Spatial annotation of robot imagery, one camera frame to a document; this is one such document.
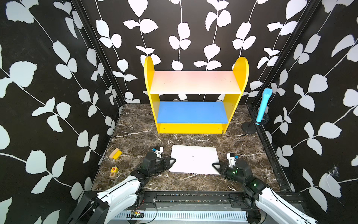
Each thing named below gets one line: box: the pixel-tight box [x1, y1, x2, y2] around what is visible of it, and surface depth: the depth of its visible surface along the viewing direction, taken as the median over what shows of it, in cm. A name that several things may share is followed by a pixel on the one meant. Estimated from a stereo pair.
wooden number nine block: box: [109, 167, 119, 179], surface depth 83 cm
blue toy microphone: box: [255, 88, 273, 126], surface depth 83 cm
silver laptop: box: [169, 144, 221, 175], surface depth 85 cm
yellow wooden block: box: [108, 147, 123, 161], surface depth 92 cm
